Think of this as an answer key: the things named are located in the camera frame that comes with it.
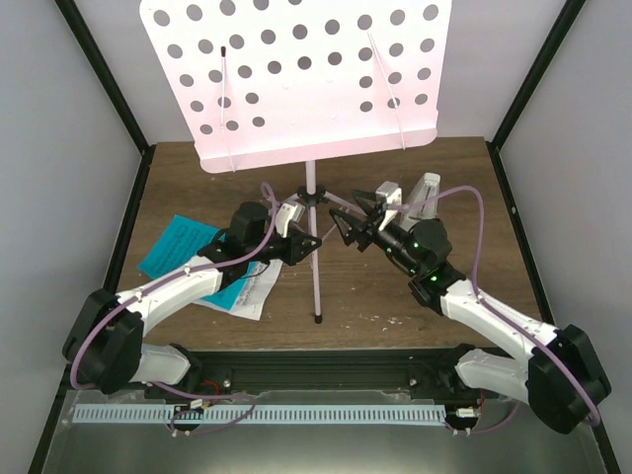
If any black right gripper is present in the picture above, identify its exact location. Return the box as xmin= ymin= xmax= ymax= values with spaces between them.
xmin=331 ymin=191 xmax=423 ymax=275

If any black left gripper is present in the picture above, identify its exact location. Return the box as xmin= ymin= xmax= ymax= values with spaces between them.
xmin=246 ymin=227 xmax=321 ymax=267

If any white metronome body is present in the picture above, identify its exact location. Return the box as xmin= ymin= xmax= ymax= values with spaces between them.
xmin=400 ymin=173 xmax=440 ymax=231

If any white sheet music page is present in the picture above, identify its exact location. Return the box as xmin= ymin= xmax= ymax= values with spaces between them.
xmin=228 ymin=260 xmax=282 ymax=321

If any blue sheet music folder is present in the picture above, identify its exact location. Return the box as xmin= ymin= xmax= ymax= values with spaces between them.
xmin=137 ymin=214 xmax=246 ymax=316

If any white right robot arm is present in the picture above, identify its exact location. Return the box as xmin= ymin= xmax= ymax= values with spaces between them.
xmin=330 ymin=187 xmax=611 ymax=435

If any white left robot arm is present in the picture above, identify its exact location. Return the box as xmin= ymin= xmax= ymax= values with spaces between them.
xmin=62 ymin=201 xmax=322 ymax=399

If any white perforated stand tray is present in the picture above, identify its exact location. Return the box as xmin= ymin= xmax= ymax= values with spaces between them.
xmin=138 ymin=0 xmax=452 ymax=174

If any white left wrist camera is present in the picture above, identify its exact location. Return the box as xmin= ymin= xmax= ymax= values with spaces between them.
xmin=275 ymin=201 xmax=305 ymax=238

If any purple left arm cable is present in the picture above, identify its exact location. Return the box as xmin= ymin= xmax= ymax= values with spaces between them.
xmin=69 ymin=182 xmax=280 ymax=390

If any black front mounting rail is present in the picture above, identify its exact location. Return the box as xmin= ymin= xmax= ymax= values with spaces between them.
xmin=63 ymin=348 xmax=495 ymax=401

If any light blue slotted cable duct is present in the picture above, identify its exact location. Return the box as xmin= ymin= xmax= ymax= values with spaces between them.
xmin=71 ymin=404 xmax=446 ymax=426

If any black left table rail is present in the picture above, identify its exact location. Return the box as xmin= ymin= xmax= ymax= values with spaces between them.
xmin=62 ymin=145 xmax=156 ymax=364

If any black right corner post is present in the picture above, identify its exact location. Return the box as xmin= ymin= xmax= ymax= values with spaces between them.
xmin=490 ymin=0 xmax=587 ymax=150

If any black corner post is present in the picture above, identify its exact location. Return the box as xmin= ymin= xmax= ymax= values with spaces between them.
xmin=490 ymin=0 xmax=587 ymax=150
xmin=54 ymin=0 xmax=152 ymax=156

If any black left corner post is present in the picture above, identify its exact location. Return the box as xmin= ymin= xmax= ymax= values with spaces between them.
xmin=54 ymin=0 xmax=152 ymax=156

